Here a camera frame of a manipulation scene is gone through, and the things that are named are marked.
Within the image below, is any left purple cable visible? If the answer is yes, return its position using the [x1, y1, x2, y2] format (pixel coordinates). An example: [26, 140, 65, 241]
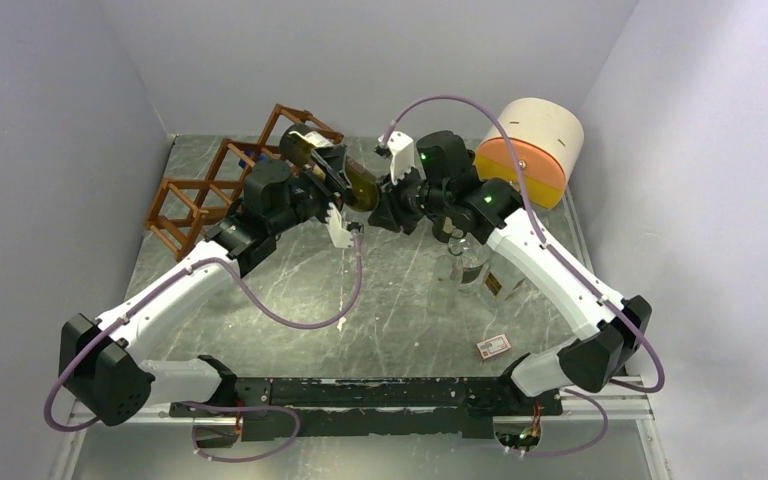
[43, 225, 365, 465]

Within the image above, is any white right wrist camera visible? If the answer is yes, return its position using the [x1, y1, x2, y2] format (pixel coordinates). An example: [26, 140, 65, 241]
[378, 131, 416, 186]

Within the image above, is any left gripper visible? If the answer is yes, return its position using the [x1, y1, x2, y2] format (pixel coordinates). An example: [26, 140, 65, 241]
[270, 144, 353, 235]

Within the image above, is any clear square glass bottle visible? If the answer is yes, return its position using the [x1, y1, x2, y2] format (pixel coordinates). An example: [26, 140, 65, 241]
[478, 254, 526, 309]

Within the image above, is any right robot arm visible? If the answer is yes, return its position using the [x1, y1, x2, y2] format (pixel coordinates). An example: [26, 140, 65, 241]
[369, 131, 652, 414]

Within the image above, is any purple cable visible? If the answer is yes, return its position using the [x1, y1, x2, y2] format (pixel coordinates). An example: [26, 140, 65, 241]
[377, 94, 666, 460]
[43, 225, 365, 465]

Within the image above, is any brown wooden wine rack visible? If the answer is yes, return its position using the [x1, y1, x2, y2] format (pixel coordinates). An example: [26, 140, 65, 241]
[143, 104, 344, 261]

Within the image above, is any cream orange cylindrical box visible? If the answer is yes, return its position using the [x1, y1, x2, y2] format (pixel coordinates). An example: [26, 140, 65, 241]
[474, 97, 584, 209]

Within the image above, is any small red white box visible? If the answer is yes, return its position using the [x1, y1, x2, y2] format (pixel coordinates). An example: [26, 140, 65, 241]
[475, 334, 512, 361]

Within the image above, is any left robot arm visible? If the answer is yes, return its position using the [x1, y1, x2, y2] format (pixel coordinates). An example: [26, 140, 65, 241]
[44, 145, 361, 432]

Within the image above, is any blue plastic water bottle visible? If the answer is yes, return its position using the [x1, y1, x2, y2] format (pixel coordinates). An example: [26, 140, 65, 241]
[238, 151, 262, 168]

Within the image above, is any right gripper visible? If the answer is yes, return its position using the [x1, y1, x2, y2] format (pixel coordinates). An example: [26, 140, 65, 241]
[372, 161, 452, 232]

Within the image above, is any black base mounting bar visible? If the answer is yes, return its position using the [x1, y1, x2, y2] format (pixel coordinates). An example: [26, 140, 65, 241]
[169, 376, 564, 444]

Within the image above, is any green glass wine bottle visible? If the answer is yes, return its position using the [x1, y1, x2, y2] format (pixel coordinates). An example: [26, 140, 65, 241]
[279, 123, 379, 212]

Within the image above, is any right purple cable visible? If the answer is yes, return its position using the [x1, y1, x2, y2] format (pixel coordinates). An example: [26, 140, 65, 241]
[377, 94, 666, 460]

